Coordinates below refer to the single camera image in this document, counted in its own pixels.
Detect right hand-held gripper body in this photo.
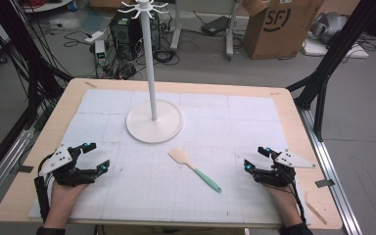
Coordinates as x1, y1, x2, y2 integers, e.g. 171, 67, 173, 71
253, 149, 317, 188

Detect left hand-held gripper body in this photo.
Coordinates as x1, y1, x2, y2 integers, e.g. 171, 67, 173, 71
38, 143, 96, 188

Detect person's right hand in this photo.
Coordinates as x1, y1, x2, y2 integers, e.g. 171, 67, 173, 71
265, 183, 298, 213

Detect person's left hand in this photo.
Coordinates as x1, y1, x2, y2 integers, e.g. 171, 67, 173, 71
47, 180, 89, 214

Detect white hook stand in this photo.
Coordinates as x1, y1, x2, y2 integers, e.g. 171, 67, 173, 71
117, 0, 184, 145

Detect white grid mat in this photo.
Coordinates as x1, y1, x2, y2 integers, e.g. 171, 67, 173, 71
27, 88, 311, 227

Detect small device with green display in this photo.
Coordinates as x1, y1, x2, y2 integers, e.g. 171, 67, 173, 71
93, 39, 108, 68

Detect white power strip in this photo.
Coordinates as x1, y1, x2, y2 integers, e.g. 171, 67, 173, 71
83, 29, 108, 44

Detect white stand legs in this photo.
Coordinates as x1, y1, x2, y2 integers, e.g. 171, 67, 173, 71
169, 0, 244, 62

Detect black computer tower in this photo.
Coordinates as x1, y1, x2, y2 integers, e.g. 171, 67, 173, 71
109, 12, 162, 62

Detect brown cardboard box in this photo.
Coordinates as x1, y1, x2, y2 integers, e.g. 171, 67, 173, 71
240, 0, 325, 61

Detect white flat board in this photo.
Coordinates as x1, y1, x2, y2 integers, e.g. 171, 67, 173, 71
301, 38, 370, 60

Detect black power adapter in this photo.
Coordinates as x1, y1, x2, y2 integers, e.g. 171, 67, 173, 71
200, 15, 232, 37

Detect grey round appliance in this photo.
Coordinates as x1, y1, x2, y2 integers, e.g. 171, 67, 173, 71
308, 11, 350, 45

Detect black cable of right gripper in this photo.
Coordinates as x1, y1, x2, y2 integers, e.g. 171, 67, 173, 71
287, 180, 308, 227

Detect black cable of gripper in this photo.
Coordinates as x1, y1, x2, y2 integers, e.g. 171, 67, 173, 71
33, 156, 53, 224
287, 180, 308, 227

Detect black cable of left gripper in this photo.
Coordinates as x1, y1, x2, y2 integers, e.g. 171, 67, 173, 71
33, 156, 53, 224

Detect aluminium rail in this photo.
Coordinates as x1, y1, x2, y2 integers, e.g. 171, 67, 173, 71
297, 107, 364, 235
0, 126, 36, 214

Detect wooden spatula with green handle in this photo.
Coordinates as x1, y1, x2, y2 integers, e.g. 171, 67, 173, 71
167, 147, 223, 194

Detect black metal frame stand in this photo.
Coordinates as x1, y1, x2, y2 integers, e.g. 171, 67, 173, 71
0, 0, 74, 131
286, 0, 376, 143

